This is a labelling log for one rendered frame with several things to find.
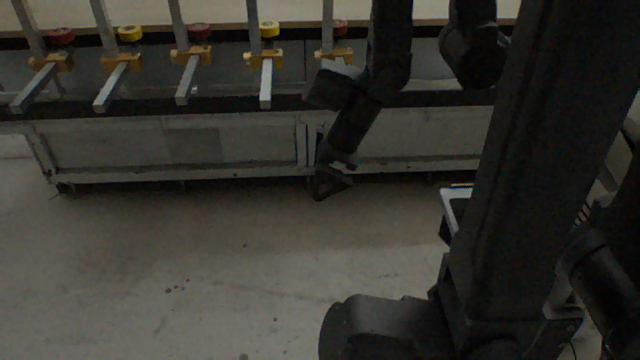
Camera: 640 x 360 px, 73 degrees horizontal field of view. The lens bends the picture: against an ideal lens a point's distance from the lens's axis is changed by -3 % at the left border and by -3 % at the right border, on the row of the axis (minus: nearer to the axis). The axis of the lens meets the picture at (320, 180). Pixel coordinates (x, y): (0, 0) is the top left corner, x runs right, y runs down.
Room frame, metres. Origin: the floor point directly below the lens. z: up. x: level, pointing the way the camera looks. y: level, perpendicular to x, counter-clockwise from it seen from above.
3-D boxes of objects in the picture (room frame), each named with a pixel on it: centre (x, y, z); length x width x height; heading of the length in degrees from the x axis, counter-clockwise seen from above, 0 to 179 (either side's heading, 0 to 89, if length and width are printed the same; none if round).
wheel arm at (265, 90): (1.39, 0.18, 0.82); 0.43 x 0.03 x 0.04; 3
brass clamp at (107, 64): (1.45, 0.70, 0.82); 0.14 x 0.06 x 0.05; 93
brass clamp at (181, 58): (1.47, 0.45, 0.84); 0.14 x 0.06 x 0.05; 93
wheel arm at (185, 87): (1.38, 0.43, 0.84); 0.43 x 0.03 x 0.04; 3
